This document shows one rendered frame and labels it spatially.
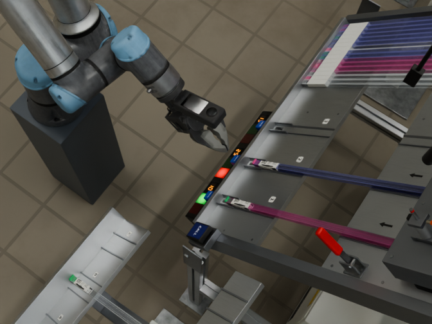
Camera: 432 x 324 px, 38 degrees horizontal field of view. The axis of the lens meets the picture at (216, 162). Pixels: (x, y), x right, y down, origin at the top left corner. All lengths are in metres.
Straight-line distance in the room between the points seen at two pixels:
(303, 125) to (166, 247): 0.86
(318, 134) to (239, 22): 1.18
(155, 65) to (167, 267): 0.96
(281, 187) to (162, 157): 0.97
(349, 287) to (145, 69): 0.61
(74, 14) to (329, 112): 0.63
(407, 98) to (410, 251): 1.51
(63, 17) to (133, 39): 0.27
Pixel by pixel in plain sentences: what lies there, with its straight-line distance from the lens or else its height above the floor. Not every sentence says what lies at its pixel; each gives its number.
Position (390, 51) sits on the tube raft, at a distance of 1.45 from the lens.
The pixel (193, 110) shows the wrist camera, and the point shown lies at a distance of 1.34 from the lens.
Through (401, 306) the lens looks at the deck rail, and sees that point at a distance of 0.99.
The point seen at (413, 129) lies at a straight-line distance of 1.24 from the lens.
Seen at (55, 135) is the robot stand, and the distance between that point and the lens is 1.70.
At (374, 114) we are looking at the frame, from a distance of 2.02.
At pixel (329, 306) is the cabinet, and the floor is 0.62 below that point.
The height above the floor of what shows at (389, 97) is 0.01.
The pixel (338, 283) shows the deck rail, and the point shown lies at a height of 1.05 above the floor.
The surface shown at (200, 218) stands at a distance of 1.39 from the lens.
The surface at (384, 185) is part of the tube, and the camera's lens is 1.15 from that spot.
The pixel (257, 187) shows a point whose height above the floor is 0.78.
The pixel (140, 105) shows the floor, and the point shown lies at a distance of 2.31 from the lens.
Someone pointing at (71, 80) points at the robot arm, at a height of 0.89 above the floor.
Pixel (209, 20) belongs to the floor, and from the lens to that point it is 2.49.
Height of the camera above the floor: 2.07
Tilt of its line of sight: 69 degrees down
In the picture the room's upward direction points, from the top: 5 degrees clockwise
